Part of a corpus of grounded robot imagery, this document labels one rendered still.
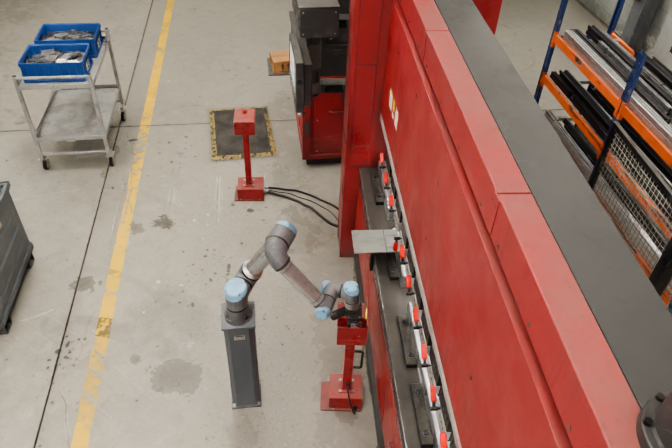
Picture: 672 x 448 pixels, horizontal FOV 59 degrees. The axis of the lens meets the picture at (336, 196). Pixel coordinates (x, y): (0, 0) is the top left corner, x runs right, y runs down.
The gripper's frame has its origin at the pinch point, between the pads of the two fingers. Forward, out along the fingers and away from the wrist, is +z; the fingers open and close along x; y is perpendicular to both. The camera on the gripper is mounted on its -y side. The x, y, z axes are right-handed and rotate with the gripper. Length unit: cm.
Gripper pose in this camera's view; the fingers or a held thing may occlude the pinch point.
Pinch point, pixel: (349, 329)
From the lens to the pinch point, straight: 328.6
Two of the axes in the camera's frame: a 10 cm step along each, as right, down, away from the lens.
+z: 0.5, 7.7, 6.3
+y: 10.0, -0.3, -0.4
